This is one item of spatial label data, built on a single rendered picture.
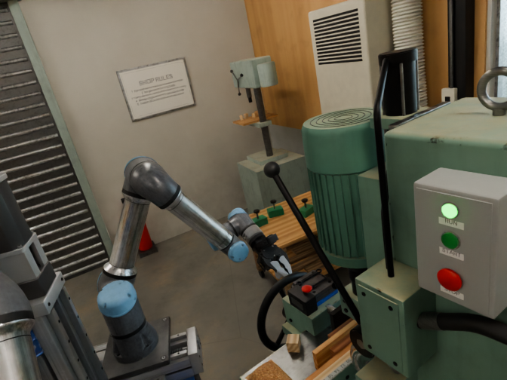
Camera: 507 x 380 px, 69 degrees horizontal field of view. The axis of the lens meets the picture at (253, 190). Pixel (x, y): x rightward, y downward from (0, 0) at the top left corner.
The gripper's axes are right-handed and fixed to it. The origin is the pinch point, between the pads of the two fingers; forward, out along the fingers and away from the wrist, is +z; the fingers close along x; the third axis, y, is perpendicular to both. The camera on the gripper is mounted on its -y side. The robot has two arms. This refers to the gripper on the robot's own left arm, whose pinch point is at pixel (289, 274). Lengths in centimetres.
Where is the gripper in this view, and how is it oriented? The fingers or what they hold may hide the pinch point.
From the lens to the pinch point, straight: 135.7
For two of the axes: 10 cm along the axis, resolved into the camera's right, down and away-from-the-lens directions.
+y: -1.1, 6.9, 7.1
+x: -8.1, 3.5, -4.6
